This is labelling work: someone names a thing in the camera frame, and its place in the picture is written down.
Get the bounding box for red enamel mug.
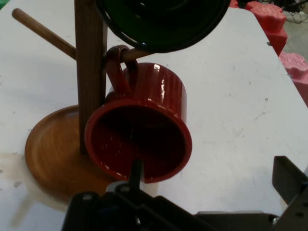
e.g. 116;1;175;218
84;44;193;184

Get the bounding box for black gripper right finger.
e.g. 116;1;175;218
271;155;308;231

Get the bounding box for black tangled cables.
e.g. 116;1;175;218
270;0;308;25

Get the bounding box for green enamel mug white print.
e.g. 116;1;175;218
95;0;231;52

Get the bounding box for brown wooden mug tree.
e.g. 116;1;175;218
12;0;150;193

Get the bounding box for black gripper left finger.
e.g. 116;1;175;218
60;158;217;231

